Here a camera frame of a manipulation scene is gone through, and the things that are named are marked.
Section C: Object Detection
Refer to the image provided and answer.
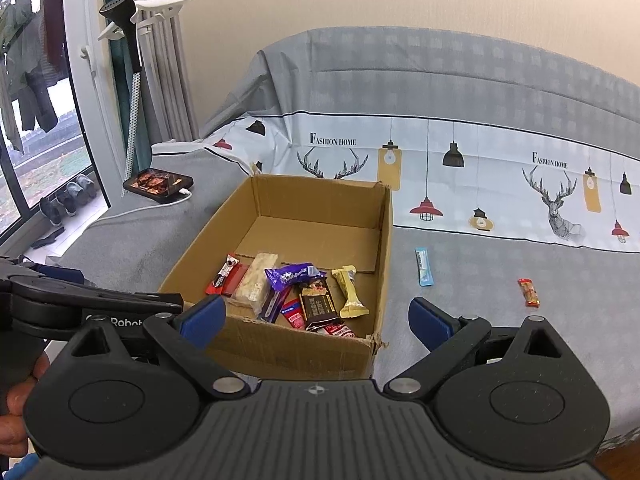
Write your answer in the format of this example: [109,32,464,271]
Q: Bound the red orange snack packet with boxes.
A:
[517,278,542,308]

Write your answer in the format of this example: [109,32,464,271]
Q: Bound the hanging clothes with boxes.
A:
[0,0,62,155]

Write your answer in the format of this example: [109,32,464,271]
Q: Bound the red black snack packet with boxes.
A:
[205,253,241,295]

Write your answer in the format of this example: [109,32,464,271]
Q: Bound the white window frame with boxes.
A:
[0,0,131,256]

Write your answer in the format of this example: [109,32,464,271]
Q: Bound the white charging cable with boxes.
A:
[96,188,193,224]

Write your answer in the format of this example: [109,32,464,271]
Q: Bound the dark shoe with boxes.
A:
[38,197,63,227]
[50,191,70,222]

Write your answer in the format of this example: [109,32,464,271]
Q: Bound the green curtain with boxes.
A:
[101,0,152,171]

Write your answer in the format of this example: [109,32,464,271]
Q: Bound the light blue snack packet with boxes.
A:
[414,247,434,287]

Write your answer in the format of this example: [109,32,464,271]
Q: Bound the blue red snack packet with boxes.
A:
[279,297,307,331]

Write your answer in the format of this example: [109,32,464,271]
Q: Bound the purple snack bar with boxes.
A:
[264,262,327,292]

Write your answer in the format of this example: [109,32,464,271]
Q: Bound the black snack bar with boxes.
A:
[299,280,337,332]

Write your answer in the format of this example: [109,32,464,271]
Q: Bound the beige nougat snack packet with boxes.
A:
[228,252,280,311]

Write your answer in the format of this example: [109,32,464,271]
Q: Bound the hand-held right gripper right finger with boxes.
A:
[382,297,573,403]

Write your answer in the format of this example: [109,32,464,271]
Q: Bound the grey curtain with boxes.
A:
[135,0,199,144]

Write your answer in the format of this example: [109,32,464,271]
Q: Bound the black smartphone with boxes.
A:
[123,169,195,205]

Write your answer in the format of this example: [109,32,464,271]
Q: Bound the black item on floor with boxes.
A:
[30,226,66,249]

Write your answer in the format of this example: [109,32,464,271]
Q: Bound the white steamer hanger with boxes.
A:
[97,0,196,42]

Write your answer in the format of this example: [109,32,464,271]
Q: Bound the gold snack bar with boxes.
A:
[331,265,370,319]

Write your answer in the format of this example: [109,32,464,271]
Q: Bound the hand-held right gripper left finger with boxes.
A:
[62,294,251,402]

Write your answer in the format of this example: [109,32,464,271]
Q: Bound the cardboard box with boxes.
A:
[158,174,396,382]

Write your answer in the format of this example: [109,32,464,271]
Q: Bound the garment steamer on hanger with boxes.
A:
[98,0,147,182]

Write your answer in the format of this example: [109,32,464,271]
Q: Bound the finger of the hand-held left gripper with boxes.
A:
[9,279,184,319]
[0,256,85,290]

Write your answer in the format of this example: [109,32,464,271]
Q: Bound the long purple snack stick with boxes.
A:
[259,285,296,325]

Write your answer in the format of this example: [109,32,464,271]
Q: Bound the person's left hand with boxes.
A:
[0,350,52,457]

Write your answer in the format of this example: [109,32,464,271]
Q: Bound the red white snack packet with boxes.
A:
[320,322,357,340]

